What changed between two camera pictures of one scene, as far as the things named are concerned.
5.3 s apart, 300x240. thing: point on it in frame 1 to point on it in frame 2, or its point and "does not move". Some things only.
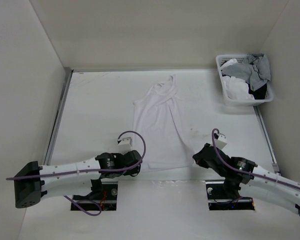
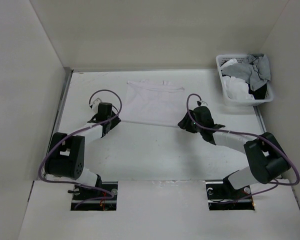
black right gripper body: [201, 161] to [188, 124]
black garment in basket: [260, 93] does not move
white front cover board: [159, 210] does not move
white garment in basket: [236, 88] does not move
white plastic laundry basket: [232, 102] does not move
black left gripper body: [129, 172] to [113, 123]
